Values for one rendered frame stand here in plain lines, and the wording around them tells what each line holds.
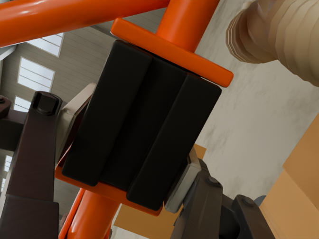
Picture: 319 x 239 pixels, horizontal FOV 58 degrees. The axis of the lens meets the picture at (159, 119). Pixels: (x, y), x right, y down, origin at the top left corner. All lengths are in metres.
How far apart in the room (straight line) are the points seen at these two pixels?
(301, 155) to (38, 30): 0.36
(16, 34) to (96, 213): 0.11
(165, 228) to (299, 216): 0.89
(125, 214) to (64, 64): 8.51
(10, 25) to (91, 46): 9.13
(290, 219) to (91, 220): 0.94
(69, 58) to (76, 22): 9.58
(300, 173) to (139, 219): 1.36
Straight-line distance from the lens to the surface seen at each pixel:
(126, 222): 1.70
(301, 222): 1.04
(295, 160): 0.44
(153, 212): 0.16
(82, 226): 0.18
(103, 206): 0.17
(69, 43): 9.53
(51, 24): 0.17
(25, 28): 0.17
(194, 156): 0.15
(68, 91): 10.41
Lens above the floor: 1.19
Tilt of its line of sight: 8 degrees down
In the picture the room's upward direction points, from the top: 66 degrees counter-clockwise
